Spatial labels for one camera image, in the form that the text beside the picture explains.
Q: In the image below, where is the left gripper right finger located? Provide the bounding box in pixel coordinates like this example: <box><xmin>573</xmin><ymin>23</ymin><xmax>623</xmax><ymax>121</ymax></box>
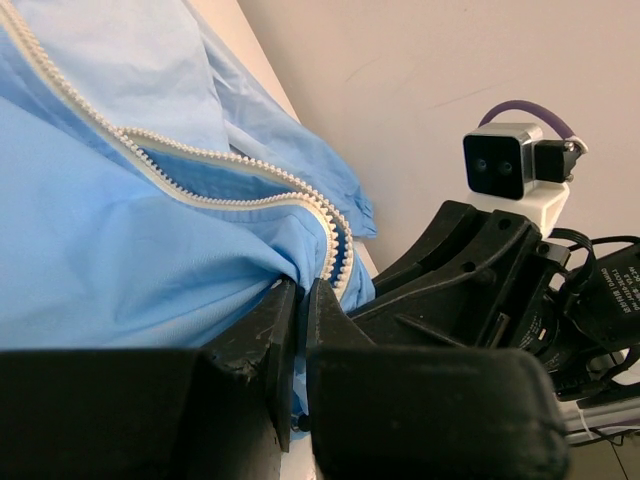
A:
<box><xmin>306</xmin><ymin>280</ymin><xmax>570</xmax><ymax>479</ymax></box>

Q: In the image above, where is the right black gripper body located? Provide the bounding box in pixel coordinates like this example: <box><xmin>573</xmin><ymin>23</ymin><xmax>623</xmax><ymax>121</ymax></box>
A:
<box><xmin>492</xmin><ymin>239</ymin><xmax>600</xmax><ymax>400</ymax></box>

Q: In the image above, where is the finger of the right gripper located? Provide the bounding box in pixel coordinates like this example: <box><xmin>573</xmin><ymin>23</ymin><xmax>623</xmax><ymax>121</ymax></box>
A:
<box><xmin>349</xmin><ymin>210</ymin><xmax>541</xmax><ymax>347</ymax></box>
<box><xmin>373</xmin><ymin>200</ymin><xmax>490</xmax><ymax>298</ymax></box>

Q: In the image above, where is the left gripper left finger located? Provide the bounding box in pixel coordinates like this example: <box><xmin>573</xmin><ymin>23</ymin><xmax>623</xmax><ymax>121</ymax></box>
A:
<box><xmin>1</xmin><ymin>279</ymin><xmax>299</xmax><ymax>479</ymax></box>

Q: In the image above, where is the light blue hooded jacket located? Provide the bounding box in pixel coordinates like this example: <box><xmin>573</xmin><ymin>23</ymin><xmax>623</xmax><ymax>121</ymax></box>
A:
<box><xmin>0</xmin><ymin>0</ymin><xmax>379</xmax><ymax>431</ymax></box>

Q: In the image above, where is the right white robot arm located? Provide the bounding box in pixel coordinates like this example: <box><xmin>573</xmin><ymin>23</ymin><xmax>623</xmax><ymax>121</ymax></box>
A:
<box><xmin>351</xmin><ymin>201</ymin><xmax>639</xmax><ymax>446</ymax></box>

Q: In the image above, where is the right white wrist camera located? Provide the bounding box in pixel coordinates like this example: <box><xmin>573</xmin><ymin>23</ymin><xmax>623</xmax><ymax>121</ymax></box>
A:
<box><xmin>462</xmin><ymin>122</ymin><xmax>588</xmax><ymax>238</ymax></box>

